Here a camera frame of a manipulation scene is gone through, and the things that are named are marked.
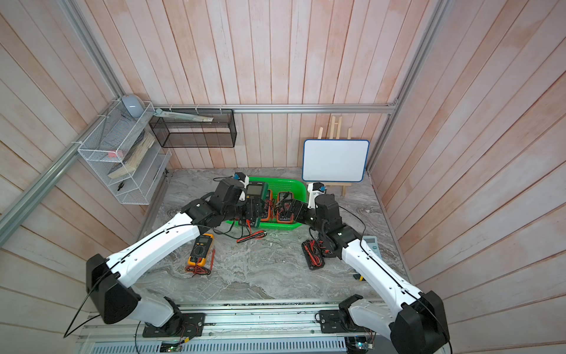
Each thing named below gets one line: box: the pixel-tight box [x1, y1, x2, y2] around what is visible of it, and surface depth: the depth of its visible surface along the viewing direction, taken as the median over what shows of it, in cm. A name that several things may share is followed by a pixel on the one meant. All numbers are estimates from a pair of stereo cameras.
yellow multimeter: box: [187, 233, 215, 267], surface depth 87 cm
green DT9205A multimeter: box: [238, 181, 269, 228], surface depth 74 cm
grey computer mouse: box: [121, 94, 146, 118], surface depth 84 cm
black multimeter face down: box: [301, 238, 326, 271], surface depth 88 cm
